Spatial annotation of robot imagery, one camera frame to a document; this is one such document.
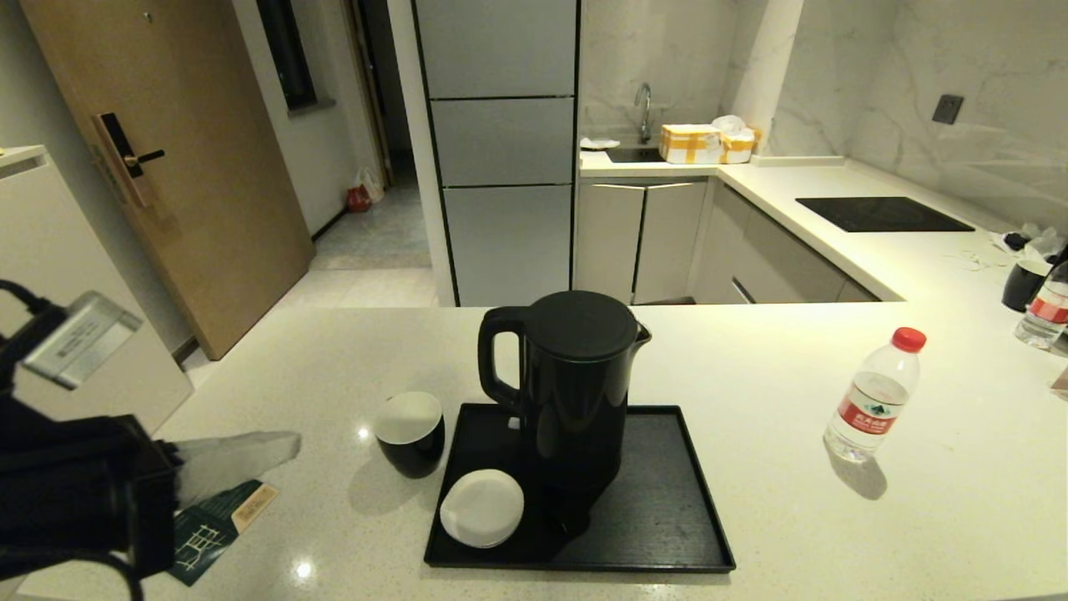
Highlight black cup white inside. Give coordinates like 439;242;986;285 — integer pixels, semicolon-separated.
374;391;446;480

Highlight black electric kettle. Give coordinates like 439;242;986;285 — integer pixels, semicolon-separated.
478;290;652;508

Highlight clear plastic water bottle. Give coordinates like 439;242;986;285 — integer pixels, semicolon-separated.
1014;259;1068;350
824;327;928;464

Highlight dark green folded brochure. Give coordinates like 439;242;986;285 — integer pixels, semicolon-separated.
167;479;281;587

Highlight white round saucer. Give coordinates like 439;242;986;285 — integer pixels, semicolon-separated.
440;468;526;549

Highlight brown wooden door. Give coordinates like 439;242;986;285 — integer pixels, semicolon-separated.
18;0;316;361

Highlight dark window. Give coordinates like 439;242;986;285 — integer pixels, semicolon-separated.
256;0;320;113

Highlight tall grey panel cabinet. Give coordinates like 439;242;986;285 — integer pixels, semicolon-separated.
411;0;581;307

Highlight black rectangular serving tray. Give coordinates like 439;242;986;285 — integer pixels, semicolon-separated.
424;403;737;573

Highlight grey sink base cabinet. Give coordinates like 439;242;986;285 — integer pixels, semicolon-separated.
576;177;710;306

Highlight large yellow-taped cardboard box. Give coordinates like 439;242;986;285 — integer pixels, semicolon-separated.
659;124;723;164

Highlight grey counter drawer cabinet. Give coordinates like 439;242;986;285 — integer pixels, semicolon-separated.
693;183;881;305

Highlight small yellow-taped cardboard box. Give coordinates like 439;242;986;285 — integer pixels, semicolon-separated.
721;129;762;164

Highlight black induction cooktop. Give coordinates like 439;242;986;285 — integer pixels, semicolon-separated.
795;196;975;233

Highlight black mug white rim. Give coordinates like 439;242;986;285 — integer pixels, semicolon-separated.
1001;259;1050;313

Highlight crumpled clear wrappers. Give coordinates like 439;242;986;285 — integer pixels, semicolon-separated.
989;223;1068;264

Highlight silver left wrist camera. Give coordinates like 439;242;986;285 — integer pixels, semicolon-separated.
23;290;144;391

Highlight black left camera cable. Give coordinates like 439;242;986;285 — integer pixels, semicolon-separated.
0;280;143;601

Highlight black door lock handle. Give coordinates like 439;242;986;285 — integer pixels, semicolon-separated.
92;112;166;209

